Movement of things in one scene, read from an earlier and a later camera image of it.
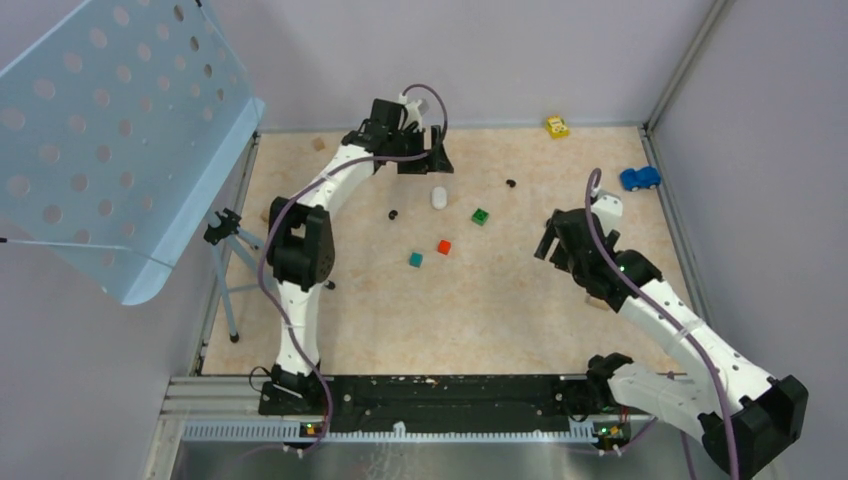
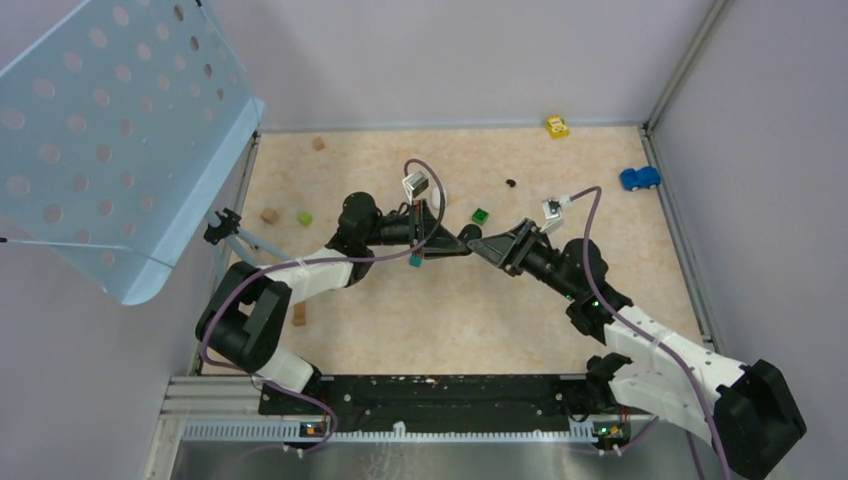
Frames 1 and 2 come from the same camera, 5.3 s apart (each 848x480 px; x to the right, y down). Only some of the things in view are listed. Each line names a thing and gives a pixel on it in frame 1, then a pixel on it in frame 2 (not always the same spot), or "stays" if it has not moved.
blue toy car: [645, 177] stays
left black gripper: [438, 163] -> [444, 244]
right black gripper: [548, 241] -> [504, 249]
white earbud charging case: [439, 197] stays
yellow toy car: [557, 127] stays
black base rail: [454, 401] stays
